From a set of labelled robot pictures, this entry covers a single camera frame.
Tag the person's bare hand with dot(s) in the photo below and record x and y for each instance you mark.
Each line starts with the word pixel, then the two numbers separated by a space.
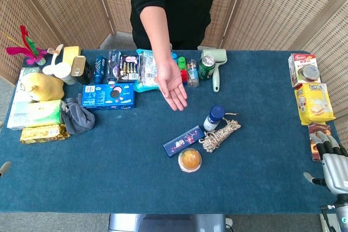
pixel 171 85

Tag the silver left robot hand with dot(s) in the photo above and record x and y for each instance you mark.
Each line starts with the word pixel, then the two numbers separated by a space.
pixel 5 169

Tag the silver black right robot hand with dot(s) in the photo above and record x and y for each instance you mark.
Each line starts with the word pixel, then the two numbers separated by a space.
pixel 335 169

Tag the white bottle blue cap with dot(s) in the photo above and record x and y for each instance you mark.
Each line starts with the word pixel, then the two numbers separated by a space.
pixel 213 119

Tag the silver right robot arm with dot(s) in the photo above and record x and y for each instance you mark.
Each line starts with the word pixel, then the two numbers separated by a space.
pixel 342 213

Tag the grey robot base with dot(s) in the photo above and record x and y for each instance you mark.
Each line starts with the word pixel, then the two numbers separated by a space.
pixel 166 224

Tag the person's bare forearm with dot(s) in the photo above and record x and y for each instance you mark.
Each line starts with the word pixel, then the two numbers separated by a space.
pixel 156 33

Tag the red building block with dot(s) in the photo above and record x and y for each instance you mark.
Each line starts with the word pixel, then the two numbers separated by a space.
pixel 184 75

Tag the clear jar of sticks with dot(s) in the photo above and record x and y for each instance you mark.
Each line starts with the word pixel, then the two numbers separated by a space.
pixel 193 74

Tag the green building block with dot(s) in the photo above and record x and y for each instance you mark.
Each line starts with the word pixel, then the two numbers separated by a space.
pixel 181 63

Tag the brown cookie box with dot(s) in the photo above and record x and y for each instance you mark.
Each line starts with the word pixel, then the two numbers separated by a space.
pixel 315 150

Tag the light blue building block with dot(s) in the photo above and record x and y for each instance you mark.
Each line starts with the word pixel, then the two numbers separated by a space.
pixel 174 56

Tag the teal snack bag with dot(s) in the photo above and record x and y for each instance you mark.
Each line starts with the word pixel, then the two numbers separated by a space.
pixel 145 71

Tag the green beer can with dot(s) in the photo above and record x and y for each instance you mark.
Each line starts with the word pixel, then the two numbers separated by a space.
pixel 206 67

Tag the battery blister pack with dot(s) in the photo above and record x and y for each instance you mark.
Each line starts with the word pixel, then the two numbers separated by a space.
pixel 129 67

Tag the gold foil snack package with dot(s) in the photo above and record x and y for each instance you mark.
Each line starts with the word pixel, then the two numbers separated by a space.
pixel 44 133

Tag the pale green lint roller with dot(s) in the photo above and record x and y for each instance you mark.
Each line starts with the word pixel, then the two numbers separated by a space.
pixel 218 58

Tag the long dark blue box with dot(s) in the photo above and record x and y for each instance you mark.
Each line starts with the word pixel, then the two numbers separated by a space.
pixel 183 141

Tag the clear purple snack pack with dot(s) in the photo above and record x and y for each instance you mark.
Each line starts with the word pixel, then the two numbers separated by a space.
pixel 113 66

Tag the blue Oreo cookie box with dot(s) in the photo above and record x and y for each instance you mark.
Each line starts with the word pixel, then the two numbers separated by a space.
pixel 108 97

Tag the green tissue pack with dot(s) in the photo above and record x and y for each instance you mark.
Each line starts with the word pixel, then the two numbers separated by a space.
pixel 38 113

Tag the yellow wafer package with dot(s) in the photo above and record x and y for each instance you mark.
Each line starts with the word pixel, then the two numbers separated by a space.
pixel 314 104

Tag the orange jelly cup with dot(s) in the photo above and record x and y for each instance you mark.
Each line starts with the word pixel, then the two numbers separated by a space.
pixel 190 160

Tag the person's black clothed torso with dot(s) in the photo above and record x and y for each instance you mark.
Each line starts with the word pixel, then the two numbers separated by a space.
pixel 187 3

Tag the grey cloth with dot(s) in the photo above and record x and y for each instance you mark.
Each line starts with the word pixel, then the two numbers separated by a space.
pixel 77 119

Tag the yellow plush toy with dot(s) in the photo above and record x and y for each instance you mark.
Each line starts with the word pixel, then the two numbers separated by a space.
pixel 44 86

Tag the black can gold lid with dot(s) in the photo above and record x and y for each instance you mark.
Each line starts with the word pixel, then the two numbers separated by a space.
pixel 80 69

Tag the blue felt table cover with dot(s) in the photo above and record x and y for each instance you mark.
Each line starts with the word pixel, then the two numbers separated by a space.
pixel 122 166

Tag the silver tin can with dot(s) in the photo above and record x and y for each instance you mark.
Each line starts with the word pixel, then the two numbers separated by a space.
pixel 310 73

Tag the yellow rectangular box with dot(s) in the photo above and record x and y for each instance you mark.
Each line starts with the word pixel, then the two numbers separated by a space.
pixel 71 54

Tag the white paper cup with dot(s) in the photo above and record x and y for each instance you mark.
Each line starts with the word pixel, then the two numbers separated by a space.
pixel 64 72

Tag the red white carton box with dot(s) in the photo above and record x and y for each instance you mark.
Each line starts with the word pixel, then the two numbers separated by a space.
pixel 297 61

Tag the white plastic spoon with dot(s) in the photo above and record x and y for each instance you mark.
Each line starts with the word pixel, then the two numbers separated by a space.
pixel 53 62

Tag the pink feather shuttlecock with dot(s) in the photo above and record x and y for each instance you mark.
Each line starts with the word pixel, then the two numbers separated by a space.
pixel 28 50

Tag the woven rattan folding screen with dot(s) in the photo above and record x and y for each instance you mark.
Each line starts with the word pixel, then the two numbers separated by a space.
pixel 277 9
pixel 62 6

